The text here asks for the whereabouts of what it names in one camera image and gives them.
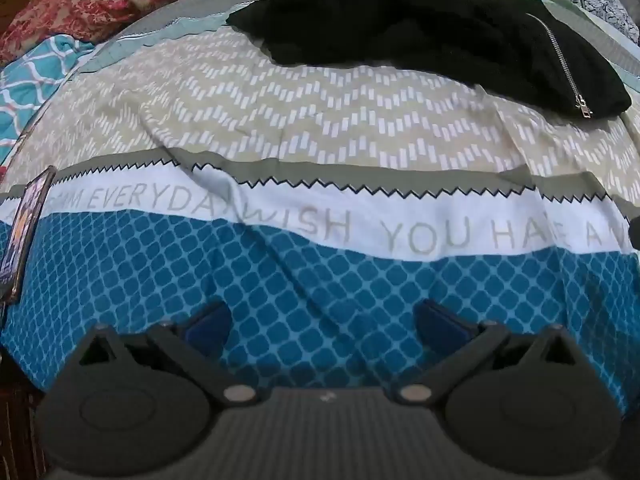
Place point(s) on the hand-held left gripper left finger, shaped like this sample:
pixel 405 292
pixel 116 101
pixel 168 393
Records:
pixel 207 330

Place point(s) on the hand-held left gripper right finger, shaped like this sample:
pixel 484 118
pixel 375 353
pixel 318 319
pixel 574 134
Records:
pixel 440 325

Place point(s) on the black pants with zipper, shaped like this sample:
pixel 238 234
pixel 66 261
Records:
pixel 400 25

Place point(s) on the smartphone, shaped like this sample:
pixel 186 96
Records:
pixel 25 230

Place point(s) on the patterned bed sheet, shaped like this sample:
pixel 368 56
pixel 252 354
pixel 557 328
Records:
pixel 320 125

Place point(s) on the teal lattice pillow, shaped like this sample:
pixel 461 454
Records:
pixel 30 85

